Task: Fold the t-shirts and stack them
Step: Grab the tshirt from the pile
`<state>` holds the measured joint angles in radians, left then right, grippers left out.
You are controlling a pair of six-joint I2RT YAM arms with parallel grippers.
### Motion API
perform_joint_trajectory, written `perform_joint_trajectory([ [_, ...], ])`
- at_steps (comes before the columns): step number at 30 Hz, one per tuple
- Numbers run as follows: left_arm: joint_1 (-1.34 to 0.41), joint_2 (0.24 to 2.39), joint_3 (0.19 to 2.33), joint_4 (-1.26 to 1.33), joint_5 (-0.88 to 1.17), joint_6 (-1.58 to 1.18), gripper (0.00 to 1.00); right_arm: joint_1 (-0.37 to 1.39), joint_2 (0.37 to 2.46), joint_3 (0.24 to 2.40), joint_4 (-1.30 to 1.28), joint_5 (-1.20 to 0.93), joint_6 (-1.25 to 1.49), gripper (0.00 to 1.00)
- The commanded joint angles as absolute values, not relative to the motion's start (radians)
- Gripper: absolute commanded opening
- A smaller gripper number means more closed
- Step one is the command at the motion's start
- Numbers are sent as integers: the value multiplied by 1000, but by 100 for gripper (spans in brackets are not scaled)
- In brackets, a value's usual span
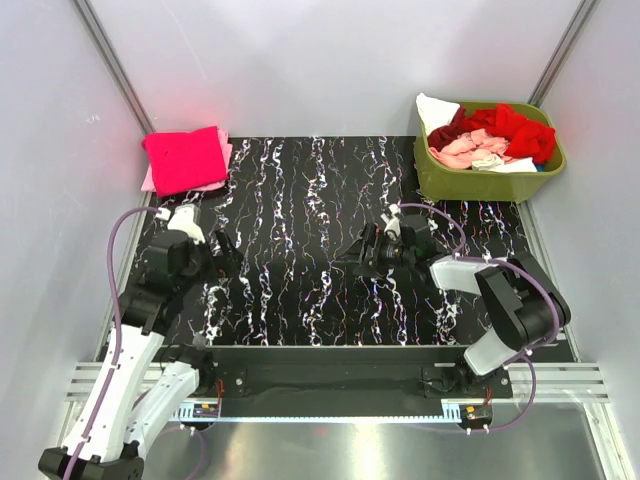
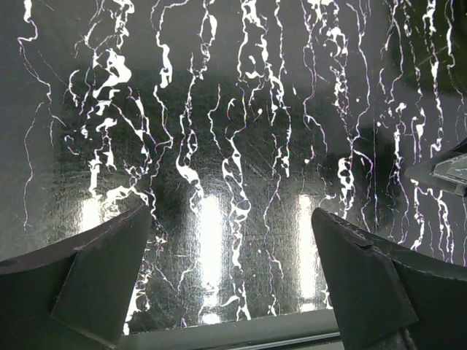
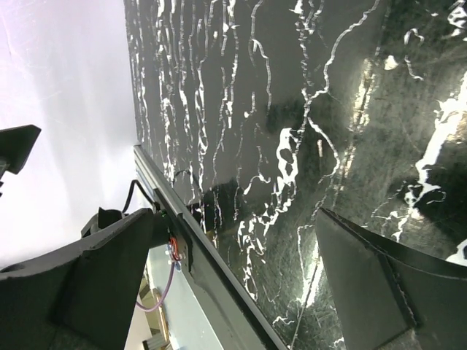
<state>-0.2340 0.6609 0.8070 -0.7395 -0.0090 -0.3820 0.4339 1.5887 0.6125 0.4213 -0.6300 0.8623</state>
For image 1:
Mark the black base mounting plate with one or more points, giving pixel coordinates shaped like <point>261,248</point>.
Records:
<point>301,382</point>

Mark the olive green plastic bin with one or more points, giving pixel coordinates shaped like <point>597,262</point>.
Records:
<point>438,182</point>

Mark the pink cloth in bin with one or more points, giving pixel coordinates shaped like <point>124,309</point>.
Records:
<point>461,153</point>

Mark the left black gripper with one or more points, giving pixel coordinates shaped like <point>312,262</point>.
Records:
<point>229,263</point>

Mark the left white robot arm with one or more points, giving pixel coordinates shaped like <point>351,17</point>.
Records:
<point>119,423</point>

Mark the dark red cloth in bin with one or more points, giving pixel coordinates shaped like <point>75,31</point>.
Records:
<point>443,136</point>

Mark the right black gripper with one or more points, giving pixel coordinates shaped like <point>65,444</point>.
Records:
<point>356,253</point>

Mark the folded magenta t shirt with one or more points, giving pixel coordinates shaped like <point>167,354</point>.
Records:
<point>186,160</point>

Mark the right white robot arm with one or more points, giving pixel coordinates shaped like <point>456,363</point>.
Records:
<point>525,308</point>

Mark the cream white t shirt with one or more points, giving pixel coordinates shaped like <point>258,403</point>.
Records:
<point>496,164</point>

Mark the white cloth in bin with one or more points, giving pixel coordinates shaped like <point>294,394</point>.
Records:
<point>435,113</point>

